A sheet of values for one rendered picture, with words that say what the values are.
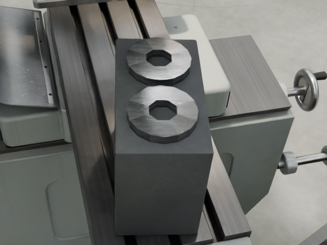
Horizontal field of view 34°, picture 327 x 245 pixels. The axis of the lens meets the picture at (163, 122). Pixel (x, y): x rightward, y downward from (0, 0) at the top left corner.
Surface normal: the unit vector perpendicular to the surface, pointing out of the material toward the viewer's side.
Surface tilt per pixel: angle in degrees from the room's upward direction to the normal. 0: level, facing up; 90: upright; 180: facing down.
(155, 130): 0
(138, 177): 90
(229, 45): 0
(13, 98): 18
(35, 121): 90
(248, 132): 90
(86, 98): 0
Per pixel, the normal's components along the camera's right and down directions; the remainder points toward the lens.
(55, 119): 0.26, 0.72
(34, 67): 0.31, -0.69
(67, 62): 0.06, -0.68
